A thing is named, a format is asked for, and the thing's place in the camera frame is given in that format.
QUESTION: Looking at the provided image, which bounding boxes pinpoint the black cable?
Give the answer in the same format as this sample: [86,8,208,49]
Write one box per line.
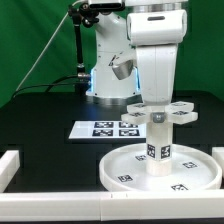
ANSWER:
[11,75,91,100]

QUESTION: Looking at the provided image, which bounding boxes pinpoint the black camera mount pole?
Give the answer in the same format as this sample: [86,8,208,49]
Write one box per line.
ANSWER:
[68,3,99,95]

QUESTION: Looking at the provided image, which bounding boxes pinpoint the white cross-shaped table base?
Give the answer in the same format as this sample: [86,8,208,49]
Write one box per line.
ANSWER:
[121,101,198,125]

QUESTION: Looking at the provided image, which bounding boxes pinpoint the white front fence bar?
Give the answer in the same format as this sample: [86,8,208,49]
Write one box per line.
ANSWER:
[0,190,224,222]

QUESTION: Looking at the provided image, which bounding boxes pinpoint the white round table top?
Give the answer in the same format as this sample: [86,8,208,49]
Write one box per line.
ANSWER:
[99,143,222,192]

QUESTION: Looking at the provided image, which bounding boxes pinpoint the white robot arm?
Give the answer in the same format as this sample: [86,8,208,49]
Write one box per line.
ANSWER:
[88,0,188,123]

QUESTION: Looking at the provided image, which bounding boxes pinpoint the white cable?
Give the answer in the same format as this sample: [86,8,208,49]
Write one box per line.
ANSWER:
[15,0,84,92]

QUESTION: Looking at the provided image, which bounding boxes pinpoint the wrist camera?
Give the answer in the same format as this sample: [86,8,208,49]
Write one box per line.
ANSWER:
[111,55,135,80]

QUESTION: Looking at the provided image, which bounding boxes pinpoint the white marker sheet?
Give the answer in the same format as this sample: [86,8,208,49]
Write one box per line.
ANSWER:
[69,121,146,140]

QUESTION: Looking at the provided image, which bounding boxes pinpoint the white left fence block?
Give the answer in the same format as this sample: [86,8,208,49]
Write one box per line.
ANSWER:
[0,150,20,193]

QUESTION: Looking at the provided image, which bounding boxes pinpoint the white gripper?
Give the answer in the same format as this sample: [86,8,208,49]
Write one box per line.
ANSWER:
[127,10,187,104]

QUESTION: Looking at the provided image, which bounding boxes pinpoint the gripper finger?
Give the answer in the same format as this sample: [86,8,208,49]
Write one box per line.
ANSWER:
[152,112,166,123]

